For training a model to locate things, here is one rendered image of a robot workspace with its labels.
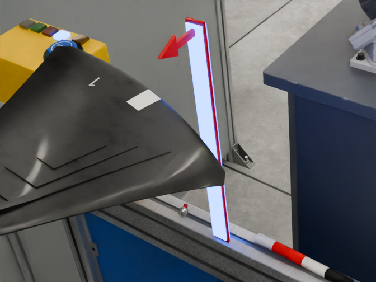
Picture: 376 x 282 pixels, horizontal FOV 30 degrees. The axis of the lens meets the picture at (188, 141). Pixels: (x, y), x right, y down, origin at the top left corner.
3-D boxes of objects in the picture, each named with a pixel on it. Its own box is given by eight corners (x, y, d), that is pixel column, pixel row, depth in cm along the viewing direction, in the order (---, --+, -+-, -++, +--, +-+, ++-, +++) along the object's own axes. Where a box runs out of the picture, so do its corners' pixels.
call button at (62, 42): (43, 60, 95) (40, 49, 94) (64, 46, 97) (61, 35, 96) (64, 67, 93) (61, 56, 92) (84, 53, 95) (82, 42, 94)
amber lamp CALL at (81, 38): (71, 43, 97) (70, 39, 96) (80, 37, 98) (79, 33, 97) (80, 46, 96) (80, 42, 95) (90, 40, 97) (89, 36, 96)
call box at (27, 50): (-3, 108, 105) (-24, 47, 98) (46, 74, 111) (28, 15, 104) (72, 141, 96) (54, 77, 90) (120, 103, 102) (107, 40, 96)
